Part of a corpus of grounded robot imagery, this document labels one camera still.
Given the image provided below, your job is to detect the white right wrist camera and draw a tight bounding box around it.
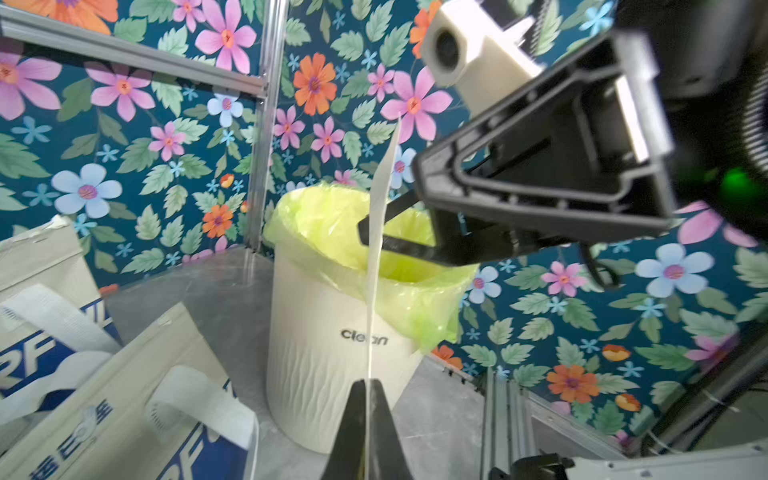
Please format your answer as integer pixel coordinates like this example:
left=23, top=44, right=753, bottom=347
left=421, top=0, right=543, bottom=118

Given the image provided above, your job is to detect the white trash bin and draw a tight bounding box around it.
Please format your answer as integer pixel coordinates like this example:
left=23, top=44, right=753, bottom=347
left=266, top=257, right=423, bottom=454

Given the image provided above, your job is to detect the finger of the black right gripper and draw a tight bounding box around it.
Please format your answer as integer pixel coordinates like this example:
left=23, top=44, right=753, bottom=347
left=382, top=209, right=568, bottom=266

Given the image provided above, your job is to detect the blue white bag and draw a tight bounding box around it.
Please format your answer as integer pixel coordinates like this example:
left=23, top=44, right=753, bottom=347
left=1, top=303, right=259, bottom=479
left=1, top=215, right=122, bottom=424

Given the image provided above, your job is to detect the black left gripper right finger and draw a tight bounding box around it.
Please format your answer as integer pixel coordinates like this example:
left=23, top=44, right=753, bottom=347
left=365, top=379, right=413, bottom=480

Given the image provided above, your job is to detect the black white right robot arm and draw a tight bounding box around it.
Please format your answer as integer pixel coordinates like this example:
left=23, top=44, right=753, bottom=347
left=358, top=1, right=767, bottom=289

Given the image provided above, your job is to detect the back right blue white bag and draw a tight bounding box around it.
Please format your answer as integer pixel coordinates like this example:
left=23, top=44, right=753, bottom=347
left=1, top=215, right=122, bottom=424

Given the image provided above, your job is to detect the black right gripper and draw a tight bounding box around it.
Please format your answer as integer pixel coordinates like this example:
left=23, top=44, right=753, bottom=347
left=415, top=31, right=674, bottom=242

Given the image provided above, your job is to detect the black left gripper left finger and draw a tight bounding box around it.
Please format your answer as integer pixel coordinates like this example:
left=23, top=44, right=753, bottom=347
left=321, top=380, right=368, bottom=480

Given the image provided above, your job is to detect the white receipt bag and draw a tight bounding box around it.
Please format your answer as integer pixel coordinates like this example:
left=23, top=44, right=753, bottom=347
left=363, top=118, right=401, bottom=480

